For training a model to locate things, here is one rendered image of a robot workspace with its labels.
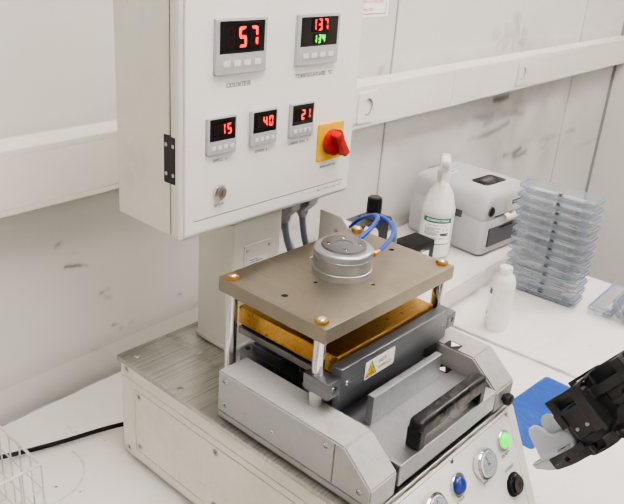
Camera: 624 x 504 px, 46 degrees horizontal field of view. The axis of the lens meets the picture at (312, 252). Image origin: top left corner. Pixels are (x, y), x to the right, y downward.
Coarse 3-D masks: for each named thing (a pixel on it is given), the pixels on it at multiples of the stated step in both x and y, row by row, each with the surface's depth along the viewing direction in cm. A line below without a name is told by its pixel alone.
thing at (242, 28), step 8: (232, 24) 86; (240, 24) 87; (248, 24) 88; (256, 24) 89; (232, 32) 86; (240, 32) 87; (248, 32) 88; (256, 32) 89; (232, 40) 87; (240, 40) 88; (248, 40) 89; (256, 40) 90; (232, 48) 87; (240, 48) 88; (248, 48) 89; (256, 48) 90
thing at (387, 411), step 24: (432, 360) 97; (384, 384) 91; (408, 384) 94; (432, 384) 99; (456, 384) 100; (360, 408) 93; (384, 408) 92; (408, 408) 94; (480, 408) 97; (384, 432) 89; (432, 432) 90; (456, 432) 93; (408, 456) 85; (432, 456) 90
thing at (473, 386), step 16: (464, 384) 93; (480, 384) 94; (448, 400) 89; (464, 400) 92; (480, 400) 96; (416, 416) 86; (432, 416) 86; (448, 416) 89; (416, 432) 85; (416, 448) 86
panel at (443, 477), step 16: (480, 432) 98; (496, 432) 101; (512, 432) 104; (464, 448) 95; (496, 448) 100; (512, 448) 103; (448, 464) 92; (464, 464) 95; (512, 464) 103; (432, 480) 90; (448, 480) 92; (480, 480) 97; (496, 480) 100; (416, 496) 88; (448, 496) 92; (464, 496) 94; (480, 496) 97; (496, 496) 99; (512, 496) 102
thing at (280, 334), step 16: (416, 304) 101; (432, 304) 101; (240, 320) 98; (256, 320) 95; (272, 320) 94; (384, 320) 96; (400, 320) 97; (256, 336) 96; (272, 336) 94; (288, 336) 92; (304, 336) 91; (352, 336) 92; (368, 336) 92; (288, 352) 93; (304, 352) 91; (336, 352) 88; (352, 352) 89; (304, 368) 92
